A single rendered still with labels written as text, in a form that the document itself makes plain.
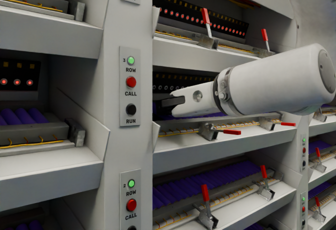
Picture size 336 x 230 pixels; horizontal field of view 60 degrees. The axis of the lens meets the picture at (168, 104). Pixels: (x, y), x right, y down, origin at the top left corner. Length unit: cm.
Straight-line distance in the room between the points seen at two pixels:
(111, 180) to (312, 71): 32
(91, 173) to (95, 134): 6
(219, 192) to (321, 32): 45
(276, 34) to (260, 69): 61
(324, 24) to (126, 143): 35
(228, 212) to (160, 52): 43
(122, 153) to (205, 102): 16
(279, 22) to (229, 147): 52
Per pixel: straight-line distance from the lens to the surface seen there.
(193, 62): 59
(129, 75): 46
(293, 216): 107
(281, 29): 105
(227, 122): 75
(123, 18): 47
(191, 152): 58
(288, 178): 104
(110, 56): 44
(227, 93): 47
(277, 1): 93
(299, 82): 42
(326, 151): 150
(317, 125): 118
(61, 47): 42
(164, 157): 53
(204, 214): 68
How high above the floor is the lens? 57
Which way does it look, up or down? 1 degrees down
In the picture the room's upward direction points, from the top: straight up
